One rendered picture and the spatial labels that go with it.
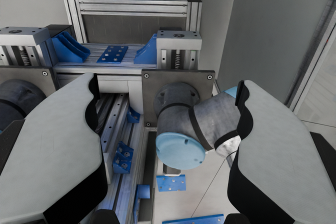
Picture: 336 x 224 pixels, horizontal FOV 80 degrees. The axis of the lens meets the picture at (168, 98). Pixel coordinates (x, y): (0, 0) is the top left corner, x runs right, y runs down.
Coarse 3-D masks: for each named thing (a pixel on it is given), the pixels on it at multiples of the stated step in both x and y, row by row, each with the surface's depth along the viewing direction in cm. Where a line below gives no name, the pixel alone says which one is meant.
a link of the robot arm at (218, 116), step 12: (216, 96) 47; (228, 96) 45; (204, 108) 46; (216, 108) 44; (228, 108) 43; (204, 120) 45; (216, 120) 44; (228, 120) 42; (204, 132) 45; (216, 132) 43; (228, 132) 41; (216, 144) 43; (228, 144) 41; (228, 156) 42
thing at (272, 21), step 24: (240, 0) 126; (264, 0) 95; (288, 0) 76; (312, 0) 64; (240, 24) 124; (264, 24) 94; (288, 24) 75; (312, 24) 63; (240, 48) 122; (264, 48) 93; (288, 48) 75; (240, 72) 120; (264, 72) 92; (288, 72) 74
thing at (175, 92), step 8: (160, 88) 63; (168, 88) 60; (176, 88) 60; (184, 88) 60; (192, 88) 62; (160, 96) 62; (168, 96) 58; (176, 96) 58; (184, 96) 58; (192, 96) 62; (160, 104) 59; (168, 104) 56; (176, 104) 55; (184, 104) 56; (192, 104) 58; (160, 112) 56
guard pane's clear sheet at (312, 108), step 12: (324, 48) 59; (324, 60) 59; (312, 72) 64; (324, 72) 59; (312, 84) 64; (324, 84) 59; (300, 96) 69; (312, 96) 63; (324, 96) 59; (300, 108) 68; (312, 108) 63; (324, 108) 58; (312, 120) 63; (324, 120) 58; (324, 132) 58
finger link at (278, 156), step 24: (240, 96) 11; (264, 96) 10; (240, 120) 9; (264, 120) 8; (288, 120) 8; (240, 144) 7; (264, 144) 7; (288, 144) 7; (312, 144) 7; (240, 168) 6; (264, 168) 6; (288, 168) 6; (312, 168) 6; (240, 192) 6; (264, 192) 5; (288, 192) 5; (312, 192) 5; (264, 216) 6; (288, 216) 5; (312, 216) 5
